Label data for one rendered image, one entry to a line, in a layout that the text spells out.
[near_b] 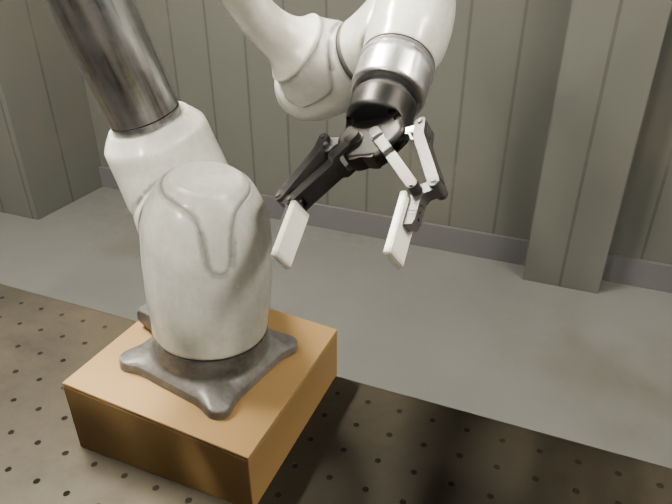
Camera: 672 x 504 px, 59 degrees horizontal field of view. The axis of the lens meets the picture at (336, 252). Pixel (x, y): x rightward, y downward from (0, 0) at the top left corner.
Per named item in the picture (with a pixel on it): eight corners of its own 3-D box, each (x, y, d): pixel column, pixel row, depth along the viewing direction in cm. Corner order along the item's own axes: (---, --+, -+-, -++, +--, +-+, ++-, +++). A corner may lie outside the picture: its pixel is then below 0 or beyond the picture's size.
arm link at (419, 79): (381, 97, 76) (369, 133, 74) (346, 43, 70) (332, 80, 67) (446, 84, 71) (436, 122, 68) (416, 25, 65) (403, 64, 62)
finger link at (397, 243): (412, 208, 59) (419, 207, 59) (396, 269, 56) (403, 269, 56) (400, 190, 57) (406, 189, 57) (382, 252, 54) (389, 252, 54)
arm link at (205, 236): (155, 373, 71) (139, 209, 60) (141, 290, 86) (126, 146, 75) (285, 350, 77) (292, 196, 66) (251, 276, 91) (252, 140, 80)
